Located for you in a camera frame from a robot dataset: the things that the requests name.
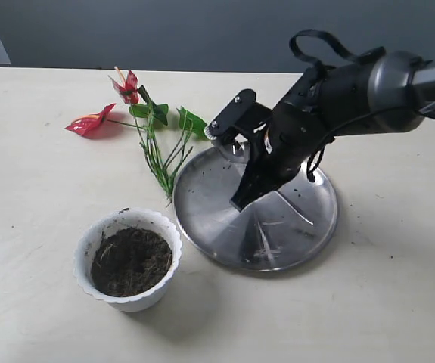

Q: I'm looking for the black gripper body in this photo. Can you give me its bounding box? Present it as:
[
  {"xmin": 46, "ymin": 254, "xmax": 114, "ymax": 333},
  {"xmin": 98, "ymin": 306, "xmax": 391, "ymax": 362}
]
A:
[{"xmin": 253, "ymin": 64, "xmax": 372, "ymax": 189}]

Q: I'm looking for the artificial red anthurium plant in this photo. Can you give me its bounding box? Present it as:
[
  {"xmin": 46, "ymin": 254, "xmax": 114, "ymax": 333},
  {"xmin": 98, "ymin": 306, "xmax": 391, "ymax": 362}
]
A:
[{"xmin": 65, "ymin": 67, "xmax": 207, "ymax": 199}]

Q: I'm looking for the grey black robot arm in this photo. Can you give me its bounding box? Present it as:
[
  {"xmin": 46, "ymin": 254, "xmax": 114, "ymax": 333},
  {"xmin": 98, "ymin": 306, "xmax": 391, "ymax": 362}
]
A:
[{"xmin": 230, "ymin": 51, "xmax": 435, "ymax": 210}]

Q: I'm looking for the white scalloped plastic pot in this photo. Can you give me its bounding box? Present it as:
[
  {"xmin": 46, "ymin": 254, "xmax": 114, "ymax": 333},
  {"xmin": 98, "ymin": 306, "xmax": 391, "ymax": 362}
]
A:
[{"xmin": 73, "ymin": 207, "xmax": 182, "ymax": 312}]

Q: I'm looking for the dark potting soil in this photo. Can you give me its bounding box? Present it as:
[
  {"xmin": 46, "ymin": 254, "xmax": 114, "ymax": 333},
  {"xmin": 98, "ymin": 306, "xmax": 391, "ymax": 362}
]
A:
[{"xmin": 91, "ymin": 227, "xmax": 172, "ymax": 297}]

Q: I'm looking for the round stainless steel plate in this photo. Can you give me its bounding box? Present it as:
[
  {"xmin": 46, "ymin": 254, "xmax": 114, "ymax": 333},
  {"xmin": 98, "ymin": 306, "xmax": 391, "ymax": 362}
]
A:
[{"xmin": 172, "ymin": 147, "xmax": 339, "ymax": 271}]

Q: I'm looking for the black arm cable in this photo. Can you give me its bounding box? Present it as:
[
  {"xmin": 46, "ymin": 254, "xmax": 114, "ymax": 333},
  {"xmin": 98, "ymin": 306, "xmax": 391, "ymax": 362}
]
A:
[{"xmin": 288, "ymin": 29, "xmax": 435, "ymax": 185}]

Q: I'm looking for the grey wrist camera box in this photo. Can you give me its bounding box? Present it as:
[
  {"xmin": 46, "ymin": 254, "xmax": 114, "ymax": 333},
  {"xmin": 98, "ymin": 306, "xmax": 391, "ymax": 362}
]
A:
[{"xmin": 204, "ymin": 88, "xmax": 272, "ymax": 147}]

